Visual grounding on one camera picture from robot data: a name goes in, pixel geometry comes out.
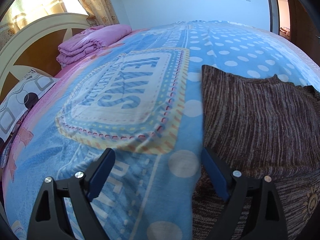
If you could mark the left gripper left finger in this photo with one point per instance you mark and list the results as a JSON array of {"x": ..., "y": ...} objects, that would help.
[{"x": 49, "y": 219}]

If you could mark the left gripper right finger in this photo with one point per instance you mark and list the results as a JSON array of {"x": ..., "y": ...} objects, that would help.
[{"x": 266, "y": 219}]

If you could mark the brown knitted sweater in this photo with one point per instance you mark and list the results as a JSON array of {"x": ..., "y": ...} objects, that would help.
[{"x": 261, "y": 127}]

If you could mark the patterned white pillow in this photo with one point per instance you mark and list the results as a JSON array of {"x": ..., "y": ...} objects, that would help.
[{"x": 24, "y": 95}]

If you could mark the blue polka dot blanket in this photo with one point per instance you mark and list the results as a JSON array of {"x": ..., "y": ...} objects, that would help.
[{"x": 142, "y": 98}]

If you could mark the cream wooden headboard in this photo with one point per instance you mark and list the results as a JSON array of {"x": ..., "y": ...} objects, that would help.
[{"x": 36, "y": 47}]

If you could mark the folded pink quilt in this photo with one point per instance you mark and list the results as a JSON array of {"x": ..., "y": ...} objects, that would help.
[{"x": 89, "y": 40}]

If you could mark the brown wooden door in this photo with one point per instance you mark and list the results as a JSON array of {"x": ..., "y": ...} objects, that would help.
[{"x": 304, "y": 33}]

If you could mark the yellow curtain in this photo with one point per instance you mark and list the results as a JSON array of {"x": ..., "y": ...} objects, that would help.
[{"x": 23, "y": 12}]

